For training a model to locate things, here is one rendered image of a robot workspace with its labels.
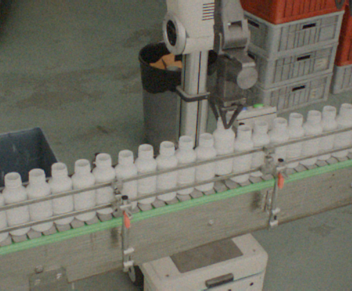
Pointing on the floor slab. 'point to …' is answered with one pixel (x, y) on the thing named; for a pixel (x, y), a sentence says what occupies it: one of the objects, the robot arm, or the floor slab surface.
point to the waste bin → (163, 93)
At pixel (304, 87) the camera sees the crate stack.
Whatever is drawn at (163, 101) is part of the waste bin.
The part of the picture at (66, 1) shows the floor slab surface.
